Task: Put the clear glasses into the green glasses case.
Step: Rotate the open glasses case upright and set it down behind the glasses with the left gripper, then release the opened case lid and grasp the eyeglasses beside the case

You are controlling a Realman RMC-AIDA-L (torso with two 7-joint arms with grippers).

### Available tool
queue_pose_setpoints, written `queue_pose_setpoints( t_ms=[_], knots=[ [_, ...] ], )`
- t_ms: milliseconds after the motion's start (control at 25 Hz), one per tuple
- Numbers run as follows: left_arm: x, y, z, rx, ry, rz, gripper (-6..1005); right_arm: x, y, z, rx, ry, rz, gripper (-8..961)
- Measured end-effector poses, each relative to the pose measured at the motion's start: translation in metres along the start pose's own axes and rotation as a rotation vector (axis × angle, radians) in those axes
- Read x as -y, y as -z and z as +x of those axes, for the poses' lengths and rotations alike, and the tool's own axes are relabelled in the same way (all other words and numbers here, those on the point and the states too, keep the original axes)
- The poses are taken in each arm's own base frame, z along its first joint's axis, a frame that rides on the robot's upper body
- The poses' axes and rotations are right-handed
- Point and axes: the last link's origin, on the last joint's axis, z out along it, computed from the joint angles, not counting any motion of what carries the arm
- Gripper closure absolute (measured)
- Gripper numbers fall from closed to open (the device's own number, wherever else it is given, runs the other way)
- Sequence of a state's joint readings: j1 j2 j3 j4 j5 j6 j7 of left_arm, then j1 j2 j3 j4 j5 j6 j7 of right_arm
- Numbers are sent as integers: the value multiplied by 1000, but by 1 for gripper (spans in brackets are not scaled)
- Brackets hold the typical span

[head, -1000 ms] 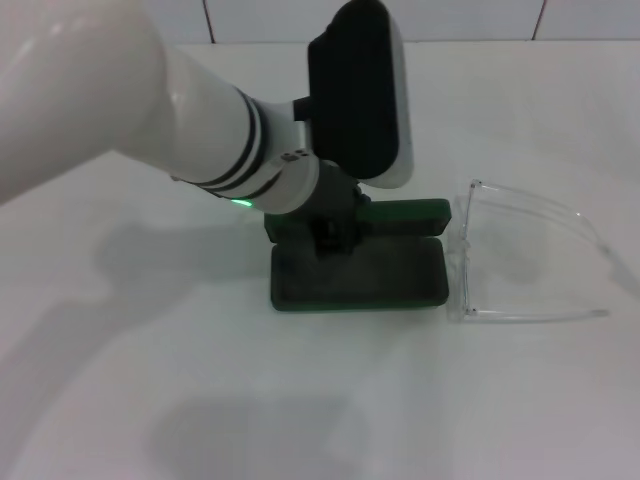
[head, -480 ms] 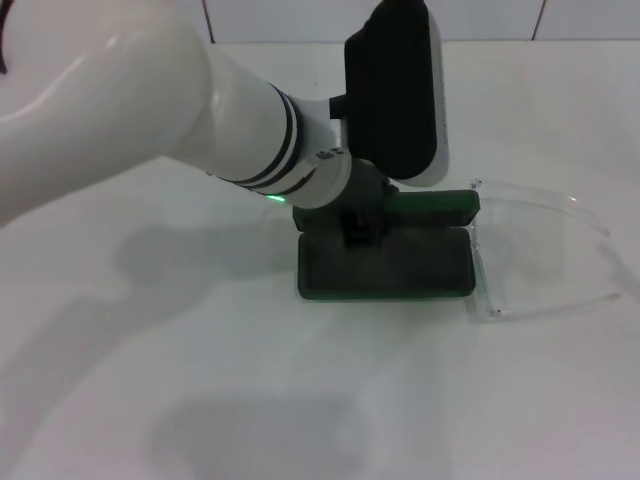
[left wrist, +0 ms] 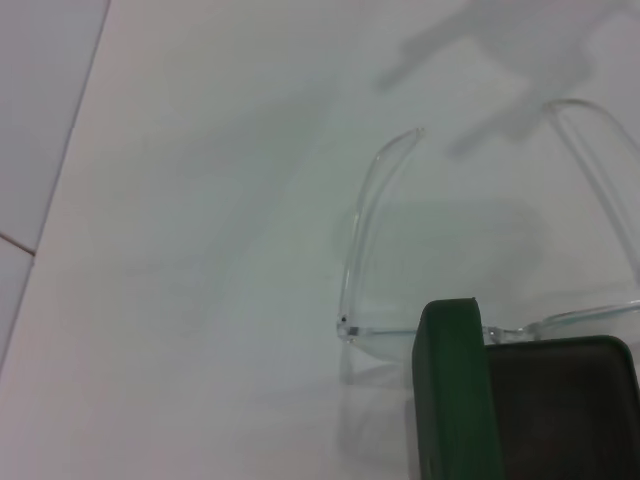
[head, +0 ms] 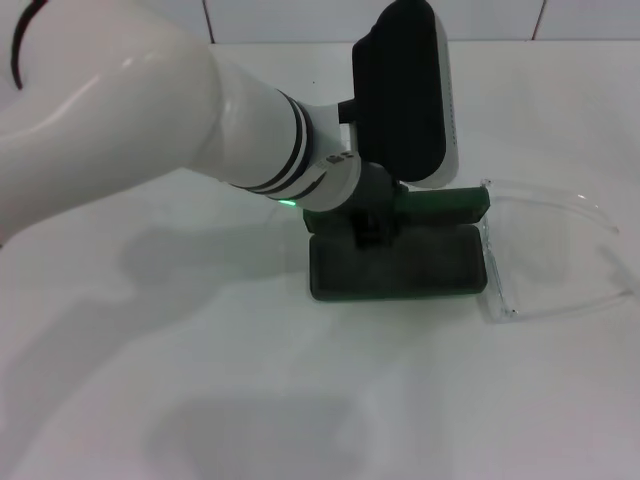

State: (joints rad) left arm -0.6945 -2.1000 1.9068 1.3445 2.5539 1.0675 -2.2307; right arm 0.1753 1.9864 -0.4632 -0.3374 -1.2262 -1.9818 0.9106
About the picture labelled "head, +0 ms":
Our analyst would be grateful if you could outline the clear white glasses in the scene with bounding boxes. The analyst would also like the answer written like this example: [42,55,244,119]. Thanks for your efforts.
[477,177,621,324]

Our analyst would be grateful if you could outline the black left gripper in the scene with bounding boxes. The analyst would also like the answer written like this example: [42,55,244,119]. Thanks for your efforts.
[349,162,409,249]

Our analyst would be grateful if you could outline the silver left camera bracket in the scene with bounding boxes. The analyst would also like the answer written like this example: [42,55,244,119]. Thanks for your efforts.
[337,98,360,154]

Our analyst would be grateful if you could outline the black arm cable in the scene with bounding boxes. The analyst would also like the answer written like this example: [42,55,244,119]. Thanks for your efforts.
[10,0,49,92]

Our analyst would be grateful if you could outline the green glasses case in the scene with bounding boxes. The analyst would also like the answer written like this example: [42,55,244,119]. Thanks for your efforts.
[302,185,494,304]

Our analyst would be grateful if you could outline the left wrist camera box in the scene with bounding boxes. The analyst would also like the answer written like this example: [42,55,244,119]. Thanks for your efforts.
[351,0,460,190]

